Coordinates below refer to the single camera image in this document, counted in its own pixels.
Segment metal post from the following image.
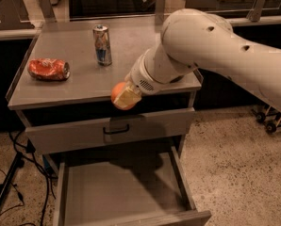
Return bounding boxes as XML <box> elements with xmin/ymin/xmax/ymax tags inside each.
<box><xmin>38</xmin><ymin>0</ymin><xmax>57</xmax><ymax>23</ymax></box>
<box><xmin>155</xmin><ymin>0</ymin><xmax>166</xmax><ymax>25</ymax></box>
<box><xmin>246</xmin><ymin>0</ymin><xmax>266</xmax><ymax>23</ymax></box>

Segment right metal post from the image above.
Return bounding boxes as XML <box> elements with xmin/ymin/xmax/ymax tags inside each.
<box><xmin>246</xmin><ymin>0</ymin><xmax>266</xmax><ymax>23</ymax></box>

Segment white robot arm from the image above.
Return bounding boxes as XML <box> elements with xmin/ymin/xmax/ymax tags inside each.
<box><xmin>112</xmin><ymin>8</ymin><xmax>281</xmax><ymax>113</ymax></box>

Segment open middle grey drawer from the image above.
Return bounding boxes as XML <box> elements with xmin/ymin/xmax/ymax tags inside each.
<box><xmin>53</xmin><ymin>146</ymin><xmax>211</xmax><ymax>226</ymax></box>

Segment black drawer handle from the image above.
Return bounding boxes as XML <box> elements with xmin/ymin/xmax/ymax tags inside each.
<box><xmin>103</xmin><ymin>124</ymin><xmax>130</xmax><ymax>135</ymax></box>

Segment middle metal post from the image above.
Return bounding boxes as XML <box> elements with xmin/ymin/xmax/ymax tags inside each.
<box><xmin>155</xmin><ymin>0</ymin><xmax>166</xmax><ymax>25</ymax></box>

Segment tall silver blue can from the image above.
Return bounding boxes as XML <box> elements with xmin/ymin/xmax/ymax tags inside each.
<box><xmin>92</xmin><ymin>24</ymin><xmax>112</xmax><ymax>66</ymax></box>

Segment black stand leg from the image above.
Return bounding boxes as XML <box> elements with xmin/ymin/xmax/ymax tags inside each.
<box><xmin>0</xmin><ymin>153</ymin><xmax>24</xmax><ymax>207</ymax></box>

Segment wheeled cart frame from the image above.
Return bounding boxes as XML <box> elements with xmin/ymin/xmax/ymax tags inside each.
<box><xmin>252</xmin><ymin>105</ymin><xmax>281</xmax><ymax>134</ymax></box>

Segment grey metal drawer cabinet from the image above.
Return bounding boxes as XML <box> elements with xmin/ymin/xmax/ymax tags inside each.
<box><xmin>6</xmin><ymin>16</ymin><xmax>205</xmax><ymax>167</ymax></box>

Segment top grey drawer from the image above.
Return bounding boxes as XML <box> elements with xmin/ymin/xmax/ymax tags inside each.
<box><xmin>25</xmin><ymin>107</ymin><xmax>194</xmax><ymax>154</ymax></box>

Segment orange fruit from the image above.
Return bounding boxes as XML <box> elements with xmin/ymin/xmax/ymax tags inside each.
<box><xmin>110</xmin><ymin>81</ymin><xmax>139</xmax><ymax>111</ymax></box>

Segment left metal post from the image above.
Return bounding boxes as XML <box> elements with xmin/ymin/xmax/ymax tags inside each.
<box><xmin>38</xmin><ymin>0</ymin><xmax>57</xmax><ymax>23</ymax></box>

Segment black floor cables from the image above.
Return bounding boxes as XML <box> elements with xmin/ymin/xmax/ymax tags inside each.
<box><xmin>0</xmin><ymin>130</ymin><xmax>58</xmax><ymax>226</ymax></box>

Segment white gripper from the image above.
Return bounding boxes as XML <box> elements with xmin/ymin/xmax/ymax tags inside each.
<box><xmin>112</xmin><ymin>54</ymin><xmax>167</xmax><ymax>110</ymax></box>

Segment crushed orange soda can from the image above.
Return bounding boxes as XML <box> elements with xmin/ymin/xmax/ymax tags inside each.
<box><xmin>27</xmin><ymin>58</ymin><xmax>70</xmax><ymax>81</ymax></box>

